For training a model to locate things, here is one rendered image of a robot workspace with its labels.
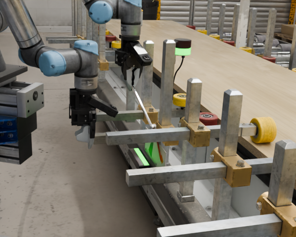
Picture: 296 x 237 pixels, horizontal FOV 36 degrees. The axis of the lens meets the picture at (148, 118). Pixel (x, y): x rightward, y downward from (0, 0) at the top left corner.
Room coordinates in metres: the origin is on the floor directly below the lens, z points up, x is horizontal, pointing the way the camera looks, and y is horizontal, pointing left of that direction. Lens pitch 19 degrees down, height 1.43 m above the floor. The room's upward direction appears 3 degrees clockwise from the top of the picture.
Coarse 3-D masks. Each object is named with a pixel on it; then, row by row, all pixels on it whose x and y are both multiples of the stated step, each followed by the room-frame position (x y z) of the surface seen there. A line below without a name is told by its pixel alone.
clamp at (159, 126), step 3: (156, 123) 1.56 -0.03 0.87; (159, 123) 1.55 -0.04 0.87; (156, 126) 1.56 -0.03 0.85; (159, 126) 1.53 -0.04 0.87; (162, 126) 1.52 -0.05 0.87; (165, 126) 1.52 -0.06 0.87; (168, 126) 1.52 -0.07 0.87; (171, 126) 1.52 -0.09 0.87; (168, 141) 1.46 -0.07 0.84; (171, 141) 1.46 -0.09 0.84; (174, 141) 1.47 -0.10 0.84; (177, 141) 1.47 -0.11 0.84; (165, 144) 1.46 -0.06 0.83; (168, 144) 1.46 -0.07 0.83; (171, 144) 1.46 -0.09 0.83; (174, 144) 1.47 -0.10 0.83; (177, 144) 1.47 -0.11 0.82
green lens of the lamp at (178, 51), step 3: (177, 48) 1.54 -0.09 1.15; (180, 48) 1.54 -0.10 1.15; (189, 48) 1.55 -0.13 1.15; (177, 51) 1.54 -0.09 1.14; (180, 51) 1.53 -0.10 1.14; (183, 51) 1.53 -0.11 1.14; (186, 51) 1.54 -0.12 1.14; (189, 51) 1.55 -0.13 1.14; (177, 54) 1.54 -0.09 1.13; (180, 54) 1.53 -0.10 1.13; (183, 54) 1.53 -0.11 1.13; (186, 54) 1.54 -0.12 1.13; (189, 54) 1.55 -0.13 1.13
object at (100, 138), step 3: (96, 135) 1.43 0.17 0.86; (99, 135) 1.43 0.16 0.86; (102, 135) 1.43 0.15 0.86; (105, 135) 1.43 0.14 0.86; (96, 138) 1.42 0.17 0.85; (99, 138) 1.43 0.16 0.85; (102, 138) 1.43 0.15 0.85; (105, 138) 1.43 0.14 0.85; (96, 141) 1.42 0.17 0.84; (99, 141) 1.43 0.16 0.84; (102, 141) 1.43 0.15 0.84; (105, 141) 1.43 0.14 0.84
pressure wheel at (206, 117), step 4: (204, 112) 1.59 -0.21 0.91; (208, 112) 1.59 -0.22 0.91; (200, 116) 1.54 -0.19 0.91; (204, 116) 1.55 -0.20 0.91; (208, 116) 1.55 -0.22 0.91; (212, 116) 1.56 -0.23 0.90; (216, 116) 1.55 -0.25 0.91; (200, 120) 1.52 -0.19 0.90; (204, 120) 1.52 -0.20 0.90; (208, 120) 1.51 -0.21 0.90; (212, 120) 1.52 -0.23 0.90; (216, 120) 1.53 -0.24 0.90; (204, 124) 1.52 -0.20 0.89; (208, 124) 1.51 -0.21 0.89; (212, 124) 1.52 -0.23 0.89; (216, 124) 1.53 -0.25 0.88
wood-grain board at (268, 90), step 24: (120, 24) 3.86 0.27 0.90; (144, 24) 3.93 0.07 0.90; (168, 24) 3.99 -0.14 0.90; (192, 48) 2.90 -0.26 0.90; (216, 48) 2.94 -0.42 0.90; (192, 72) 2.24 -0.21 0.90; (216, 72) 2.26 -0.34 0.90; (240, 72) 2.29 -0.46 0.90; (264, 72) 2.31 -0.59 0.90; (288, 72) 2.33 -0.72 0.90; (216, 96) 1.83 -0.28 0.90; (264, 96) 1.86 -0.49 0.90; (288, 96) 1.87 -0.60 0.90; (240, 120) 1.53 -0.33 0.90; (288, 120) 1.56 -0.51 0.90; (264, 144) 1.31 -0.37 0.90
